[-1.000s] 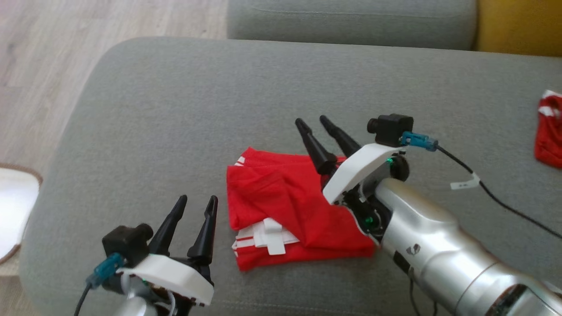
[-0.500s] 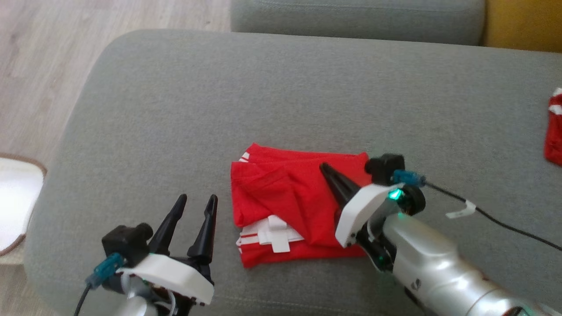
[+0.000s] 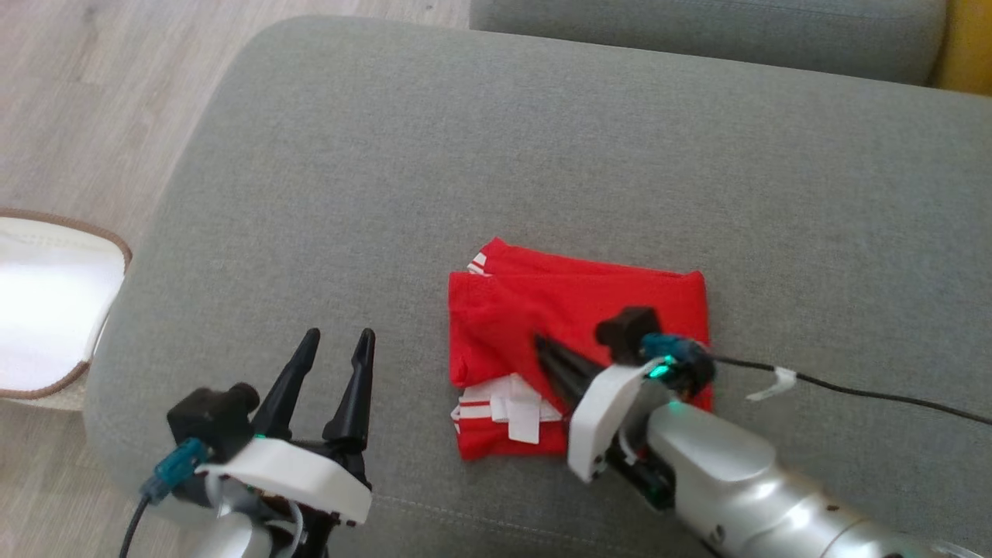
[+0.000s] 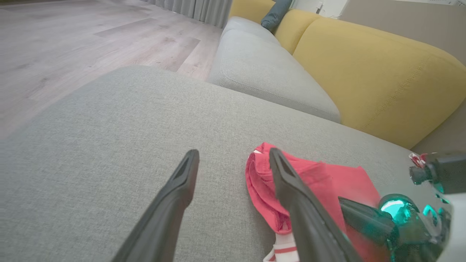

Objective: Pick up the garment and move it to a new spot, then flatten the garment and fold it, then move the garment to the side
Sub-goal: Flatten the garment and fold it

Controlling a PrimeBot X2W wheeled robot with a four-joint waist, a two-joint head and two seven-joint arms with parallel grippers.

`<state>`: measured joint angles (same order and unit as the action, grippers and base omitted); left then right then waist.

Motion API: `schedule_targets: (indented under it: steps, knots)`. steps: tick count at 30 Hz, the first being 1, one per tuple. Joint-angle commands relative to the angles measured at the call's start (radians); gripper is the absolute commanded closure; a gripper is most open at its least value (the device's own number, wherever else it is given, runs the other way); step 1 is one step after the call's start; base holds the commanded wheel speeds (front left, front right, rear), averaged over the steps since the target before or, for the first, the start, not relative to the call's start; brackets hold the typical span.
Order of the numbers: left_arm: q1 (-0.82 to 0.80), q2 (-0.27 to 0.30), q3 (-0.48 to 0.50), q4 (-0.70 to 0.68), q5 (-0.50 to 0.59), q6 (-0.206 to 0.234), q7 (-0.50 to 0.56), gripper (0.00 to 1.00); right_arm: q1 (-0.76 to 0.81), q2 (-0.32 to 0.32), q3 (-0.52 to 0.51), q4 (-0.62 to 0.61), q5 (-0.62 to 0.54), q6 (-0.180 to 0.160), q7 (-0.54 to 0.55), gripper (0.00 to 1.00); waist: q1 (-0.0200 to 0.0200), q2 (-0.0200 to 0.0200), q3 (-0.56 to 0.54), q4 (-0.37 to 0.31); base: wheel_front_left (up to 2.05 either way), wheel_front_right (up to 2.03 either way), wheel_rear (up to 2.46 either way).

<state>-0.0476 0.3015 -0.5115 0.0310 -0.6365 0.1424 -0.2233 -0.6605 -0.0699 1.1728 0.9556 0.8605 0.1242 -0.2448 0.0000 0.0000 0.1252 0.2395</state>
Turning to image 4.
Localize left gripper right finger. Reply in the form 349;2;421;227
269;147;364;262

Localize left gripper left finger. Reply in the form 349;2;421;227
111;149;200;262

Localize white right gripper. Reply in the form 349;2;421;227
338;193;466;262

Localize red jersey white sleeves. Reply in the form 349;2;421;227
245;142;428;262

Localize grey fabric sofa ottoman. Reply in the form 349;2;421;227
0;65;448;262

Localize large yellow sofa back cushion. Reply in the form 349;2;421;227
293;17;466;150

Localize grey sofa seat cushion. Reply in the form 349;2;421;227
207;16;341;123

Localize small yellow sofa back cushion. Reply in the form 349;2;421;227
275;9;321;55

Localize dark teal pillow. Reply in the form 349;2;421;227
261;0;293;31

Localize grey curtain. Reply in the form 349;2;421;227
146;0;233;29

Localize white furniture piece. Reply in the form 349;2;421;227
291;0;350;19

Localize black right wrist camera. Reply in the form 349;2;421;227
410;151;466;195

